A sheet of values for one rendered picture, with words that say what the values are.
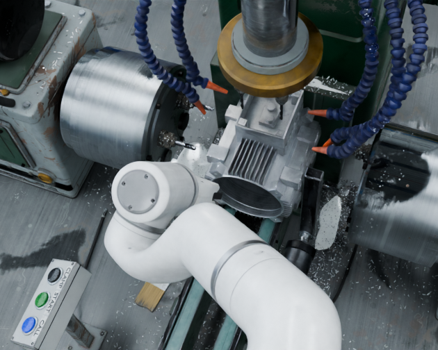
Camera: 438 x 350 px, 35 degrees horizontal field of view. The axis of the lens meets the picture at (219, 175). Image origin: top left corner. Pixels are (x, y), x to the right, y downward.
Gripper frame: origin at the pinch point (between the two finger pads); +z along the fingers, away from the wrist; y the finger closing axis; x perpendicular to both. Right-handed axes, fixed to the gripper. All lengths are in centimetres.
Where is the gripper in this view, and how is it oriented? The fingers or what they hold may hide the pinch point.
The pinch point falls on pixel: (199, 186)
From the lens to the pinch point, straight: 123.2
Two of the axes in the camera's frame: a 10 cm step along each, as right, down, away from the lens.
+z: 2.4, -0.1, 9.7
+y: 9.3, 2.9, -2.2
